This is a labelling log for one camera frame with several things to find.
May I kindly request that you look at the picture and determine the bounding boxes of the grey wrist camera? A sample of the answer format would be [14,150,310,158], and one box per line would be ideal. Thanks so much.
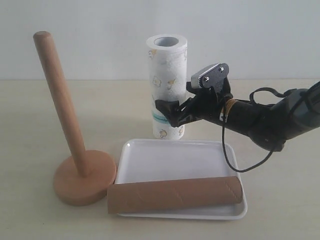
[190,63,229,89]

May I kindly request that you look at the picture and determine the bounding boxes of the wooden paper towel holder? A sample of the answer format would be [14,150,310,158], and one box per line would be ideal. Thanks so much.
[33,30,117,206]

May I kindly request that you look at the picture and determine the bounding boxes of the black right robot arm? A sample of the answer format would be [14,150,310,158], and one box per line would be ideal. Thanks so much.
[154,79,320,152]

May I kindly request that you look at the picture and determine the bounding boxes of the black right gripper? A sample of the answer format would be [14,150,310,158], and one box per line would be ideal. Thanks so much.
[155,78,234,127]

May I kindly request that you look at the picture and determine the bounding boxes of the brown cardboard tube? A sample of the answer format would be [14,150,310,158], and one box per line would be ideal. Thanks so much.
[107,176,244,214]

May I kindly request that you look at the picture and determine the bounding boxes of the black cable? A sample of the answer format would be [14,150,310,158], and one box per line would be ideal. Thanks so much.
[221,87,291,173]

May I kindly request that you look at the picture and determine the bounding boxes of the white patterned paper towel roll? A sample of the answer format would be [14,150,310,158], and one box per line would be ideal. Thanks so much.
[146,34,188,140]

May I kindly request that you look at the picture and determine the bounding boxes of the white rectangular tray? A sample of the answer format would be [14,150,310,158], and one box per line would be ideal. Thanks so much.
[115,139,248,221]

